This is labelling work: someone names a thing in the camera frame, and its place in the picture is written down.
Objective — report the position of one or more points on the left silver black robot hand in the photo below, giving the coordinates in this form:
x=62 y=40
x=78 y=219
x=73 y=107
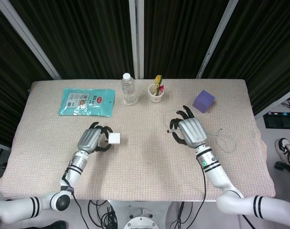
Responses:
x=88 y=140

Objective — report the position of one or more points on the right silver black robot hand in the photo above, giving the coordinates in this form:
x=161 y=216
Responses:
x=192 y=131

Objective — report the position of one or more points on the white power adapter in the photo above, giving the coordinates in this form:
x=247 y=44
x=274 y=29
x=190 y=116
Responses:
x=114 y=138

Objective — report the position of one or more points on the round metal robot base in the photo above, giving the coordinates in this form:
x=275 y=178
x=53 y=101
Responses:
x=141 y=223

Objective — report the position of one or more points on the purple foam cube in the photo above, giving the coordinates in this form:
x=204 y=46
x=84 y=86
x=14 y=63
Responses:
x=203 y=101

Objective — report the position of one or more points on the teal snack packet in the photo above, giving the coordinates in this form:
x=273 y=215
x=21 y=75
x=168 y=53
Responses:
x=104 y=107

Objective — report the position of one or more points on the white paper cup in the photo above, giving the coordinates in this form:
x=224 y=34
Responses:
x=156 y=97

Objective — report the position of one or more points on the beige waffle tablecloth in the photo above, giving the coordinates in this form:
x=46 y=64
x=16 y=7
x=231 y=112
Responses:
x=144 y=167

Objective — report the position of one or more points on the colourful feather decoration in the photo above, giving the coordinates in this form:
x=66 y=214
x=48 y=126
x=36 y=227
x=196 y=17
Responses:
x=157 y=80

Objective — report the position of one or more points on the clear water bottle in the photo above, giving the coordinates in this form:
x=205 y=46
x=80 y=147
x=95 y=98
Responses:
x=129 y=93

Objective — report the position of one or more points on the black electronic device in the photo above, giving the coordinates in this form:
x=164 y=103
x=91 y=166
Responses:
x=281 y=121

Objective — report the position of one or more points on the black shoe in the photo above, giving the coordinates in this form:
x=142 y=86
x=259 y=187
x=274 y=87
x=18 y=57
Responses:
x=54 y=225

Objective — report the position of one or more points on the black and white sneaker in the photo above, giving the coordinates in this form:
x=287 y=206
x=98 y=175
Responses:
x=284 y=148

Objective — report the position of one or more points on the black chair base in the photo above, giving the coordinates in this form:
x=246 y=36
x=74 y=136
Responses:
x=288 y=168

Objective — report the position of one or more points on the black curtain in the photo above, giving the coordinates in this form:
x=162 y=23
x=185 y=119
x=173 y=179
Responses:
x=87 y=35

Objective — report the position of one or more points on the grey low frame bar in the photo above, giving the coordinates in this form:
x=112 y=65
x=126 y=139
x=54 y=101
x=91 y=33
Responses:
x=276 y=101

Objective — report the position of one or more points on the grey slanted frame post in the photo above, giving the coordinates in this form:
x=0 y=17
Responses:
x=216 y=35
x=27 y=35

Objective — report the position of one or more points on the grey upright frame post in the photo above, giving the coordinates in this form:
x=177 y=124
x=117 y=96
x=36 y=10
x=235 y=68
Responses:
x=135 y=35

